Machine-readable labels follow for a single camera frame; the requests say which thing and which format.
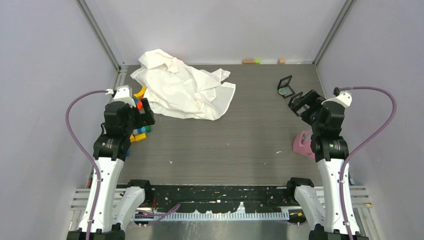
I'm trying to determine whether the white shirt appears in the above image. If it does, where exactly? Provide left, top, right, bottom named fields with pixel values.
left=130, top=49, right=236, bottom=121

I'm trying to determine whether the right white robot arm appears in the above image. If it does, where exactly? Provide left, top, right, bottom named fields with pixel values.
left=285, top=90, right=367, bottom=240

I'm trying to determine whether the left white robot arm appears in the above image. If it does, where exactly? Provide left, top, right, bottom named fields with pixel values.
left=66, top=98, right=155, bottom=240

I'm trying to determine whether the toy brick pile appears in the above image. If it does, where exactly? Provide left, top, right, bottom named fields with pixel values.
left=129, top=86, right=151, bottom=143

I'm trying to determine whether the pink stand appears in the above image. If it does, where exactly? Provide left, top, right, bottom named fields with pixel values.
left=292, top=130, right=315, bottom=159

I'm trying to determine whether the wooden block with green end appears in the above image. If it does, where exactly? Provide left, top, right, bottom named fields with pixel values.
left=242, top=58, right=261, bottom=65

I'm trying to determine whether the black display frame with brooch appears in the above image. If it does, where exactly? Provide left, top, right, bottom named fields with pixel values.
left=277, top=75, right=295, bottom=99

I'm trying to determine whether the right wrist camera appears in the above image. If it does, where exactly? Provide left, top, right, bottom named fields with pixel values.
left=328, top=91, right=352, bottom=109

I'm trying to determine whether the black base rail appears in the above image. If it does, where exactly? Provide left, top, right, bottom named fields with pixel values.
left=140, top=184, right=300, bottom=214

